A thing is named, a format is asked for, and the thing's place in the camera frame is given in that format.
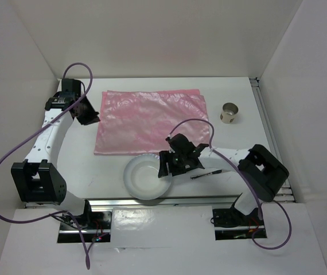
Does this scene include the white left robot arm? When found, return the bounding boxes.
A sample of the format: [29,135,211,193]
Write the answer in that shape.
[11,78,100,229]

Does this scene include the metal cup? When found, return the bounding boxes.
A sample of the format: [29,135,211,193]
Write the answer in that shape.
[220,103,239,124]

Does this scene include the white scalloped plate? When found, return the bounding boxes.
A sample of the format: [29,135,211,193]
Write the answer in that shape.
[123,154,172,201]

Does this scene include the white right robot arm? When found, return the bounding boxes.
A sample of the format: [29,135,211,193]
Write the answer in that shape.
[158,133,289,225]

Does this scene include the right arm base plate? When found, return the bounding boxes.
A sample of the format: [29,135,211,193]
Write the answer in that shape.
[210,207,267,241]

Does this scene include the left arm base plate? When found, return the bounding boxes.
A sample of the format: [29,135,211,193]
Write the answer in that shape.
[48,209,113,244]

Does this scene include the aluminium right side rail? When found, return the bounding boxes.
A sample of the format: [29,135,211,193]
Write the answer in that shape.
[249,78,295,203]

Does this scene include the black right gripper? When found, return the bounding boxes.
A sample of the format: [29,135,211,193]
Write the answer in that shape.
[158,150,188,178]

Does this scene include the silver knife black handle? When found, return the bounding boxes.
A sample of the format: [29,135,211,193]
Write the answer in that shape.
[190,170,223,180]

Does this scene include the aluminium front rail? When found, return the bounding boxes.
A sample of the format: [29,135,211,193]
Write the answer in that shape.
[89,196,237,208]

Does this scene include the pink satin rose cloth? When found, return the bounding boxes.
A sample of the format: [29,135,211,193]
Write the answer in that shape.
[94,89,210,155]

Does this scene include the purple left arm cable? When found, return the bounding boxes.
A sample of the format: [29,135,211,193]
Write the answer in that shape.
[0,62,101,270]

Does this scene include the aluminium rail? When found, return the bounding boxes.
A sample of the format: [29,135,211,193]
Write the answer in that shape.
[89,196,237,208]
[249,78,295,203]

